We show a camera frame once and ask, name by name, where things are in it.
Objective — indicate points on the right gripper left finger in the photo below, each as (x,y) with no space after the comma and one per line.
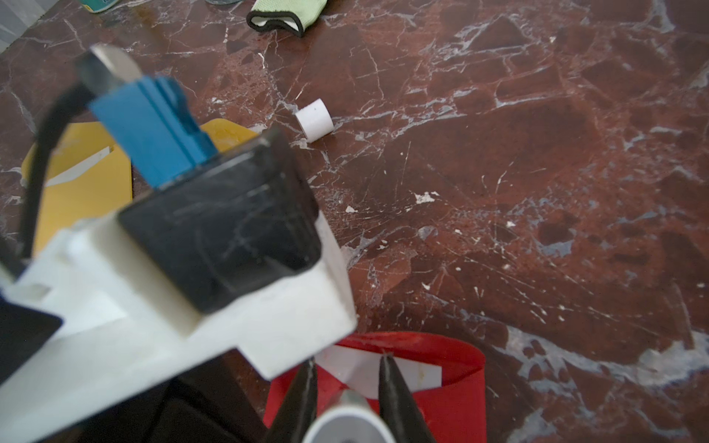
(292,404)

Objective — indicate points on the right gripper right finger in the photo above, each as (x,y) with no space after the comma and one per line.
(397,405)

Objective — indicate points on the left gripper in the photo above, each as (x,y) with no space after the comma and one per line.
(205,404)

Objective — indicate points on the white green glue stick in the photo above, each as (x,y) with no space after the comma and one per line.
(349,420)

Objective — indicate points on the white glue stick cap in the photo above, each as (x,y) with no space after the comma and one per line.
(315,121)

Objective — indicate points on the red envelope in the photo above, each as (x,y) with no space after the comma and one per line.
(445,376)

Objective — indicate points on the tilted yellow envelope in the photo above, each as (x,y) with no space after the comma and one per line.
(88,177)

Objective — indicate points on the green work glove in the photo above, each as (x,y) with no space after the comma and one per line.
(294,16)

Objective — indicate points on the small printed tin can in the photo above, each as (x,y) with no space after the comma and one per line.
(98,6)

